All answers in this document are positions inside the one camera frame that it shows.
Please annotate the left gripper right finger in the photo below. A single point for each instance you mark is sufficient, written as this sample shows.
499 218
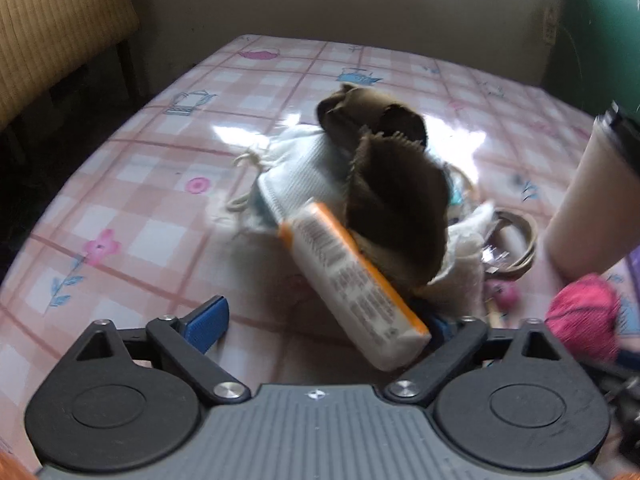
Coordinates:
473 341

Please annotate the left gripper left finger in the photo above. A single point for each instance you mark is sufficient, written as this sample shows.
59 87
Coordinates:
201 328

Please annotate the orange white tube box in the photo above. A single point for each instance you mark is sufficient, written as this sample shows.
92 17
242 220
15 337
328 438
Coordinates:
372 314

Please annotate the dark brown fuzzy cloth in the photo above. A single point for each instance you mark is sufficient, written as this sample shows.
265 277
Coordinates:
396 197

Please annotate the pink plaid tablecloth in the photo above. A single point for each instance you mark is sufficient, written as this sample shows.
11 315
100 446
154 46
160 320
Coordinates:
143 229

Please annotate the pink yarn ball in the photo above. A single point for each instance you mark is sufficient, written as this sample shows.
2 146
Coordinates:
583 316

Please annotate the cup with black lid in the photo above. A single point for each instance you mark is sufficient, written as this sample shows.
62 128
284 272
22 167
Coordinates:
597 223

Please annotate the purple wet wipes pack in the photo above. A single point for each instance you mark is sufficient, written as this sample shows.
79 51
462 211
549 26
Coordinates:
623 277

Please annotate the green cabinet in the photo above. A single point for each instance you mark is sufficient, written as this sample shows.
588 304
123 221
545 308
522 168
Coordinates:
595 59

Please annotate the wicker chair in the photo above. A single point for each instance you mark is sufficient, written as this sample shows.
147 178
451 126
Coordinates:
42 41

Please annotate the white drawstring pouch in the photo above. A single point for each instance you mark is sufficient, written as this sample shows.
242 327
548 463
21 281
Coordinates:
301 165

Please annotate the wall power outlet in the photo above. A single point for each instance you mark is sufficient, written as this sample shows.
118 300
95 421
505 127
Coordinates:
549 25

